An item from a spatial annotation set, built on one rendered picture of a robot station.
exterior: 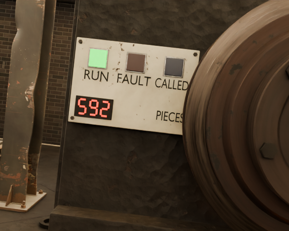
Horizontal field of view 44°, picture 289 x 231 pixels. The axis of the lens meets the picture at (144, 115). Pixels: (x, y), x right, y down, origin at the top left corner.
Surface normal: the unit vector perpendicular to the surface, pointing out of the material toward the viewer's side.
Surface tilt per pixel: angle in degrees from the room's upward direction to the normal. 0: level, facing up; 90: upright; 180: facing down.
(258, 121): 90
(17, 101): 90
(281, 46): 90
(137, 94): 90
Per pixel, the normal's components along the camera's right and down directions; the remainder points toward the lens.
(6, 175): -0.04, 0.05
